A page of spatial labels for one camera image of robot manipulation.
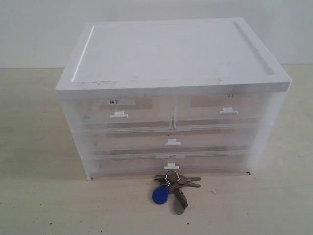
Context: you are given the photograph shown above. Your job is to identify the wide clear drawer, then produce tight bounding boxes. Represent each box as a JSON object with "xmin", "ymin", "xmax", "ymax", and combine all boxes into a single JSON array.
[
  {"xmin": 84, "ymin": 127, "xmax": 256, "ymax": 156},
  {"xmin": 82, "ymin": 153, "xmax": 253, "ymax": 178}
]

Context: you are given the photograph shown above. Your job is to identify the keys with blue fob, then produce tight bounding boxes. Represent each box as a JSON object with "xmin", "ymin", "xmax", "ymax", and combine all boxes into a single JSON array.
[{"xmin": 152, "ymin": 170, "xmax": 201, "ymax": 215}]

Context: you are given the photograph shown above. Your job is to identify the top right small drawer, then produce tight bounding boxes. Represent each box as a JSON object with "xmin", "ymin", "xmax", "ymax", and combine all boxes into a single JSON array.
[{"xmin": 176, "ymin": 94, "xmax": 268, "ymax": 127}]

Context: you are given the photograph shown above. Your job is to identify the small drawer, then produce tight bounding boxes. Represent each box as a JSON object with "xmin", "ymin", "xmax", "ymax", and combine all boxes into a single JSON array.
[
  {"xmin": 80, "ymin": 96, "xmax": 174, "ymax": 124},
  {"xmin": 176, "ymin": 94, "xmax": 268, "ymax": 127}
]

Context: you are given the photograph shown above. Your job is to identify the translucent white drawer cabinet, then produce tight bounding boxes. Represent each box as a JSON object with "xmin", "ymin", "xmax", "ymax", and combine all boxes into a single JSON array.
[{"xmin": 56, "ymin": 18, "xmax": 292, "ymax": 171}]

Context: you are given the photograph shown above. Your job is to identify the top left small drawer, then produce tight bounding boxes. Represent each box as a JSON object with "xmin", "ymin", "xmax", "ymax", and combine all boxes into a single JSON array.
[{"xmin": 80, "ymin": 96, "xmax": 174, "ymax": 124}]

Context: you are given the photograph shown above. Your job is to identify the wide clear bottom drawer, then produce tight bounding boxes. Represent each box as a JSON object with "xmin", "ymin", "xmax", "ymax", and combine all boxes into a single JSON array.
[{"xmin": 82, "ymin": 153, "xmax": 253, "ymax": 178}]

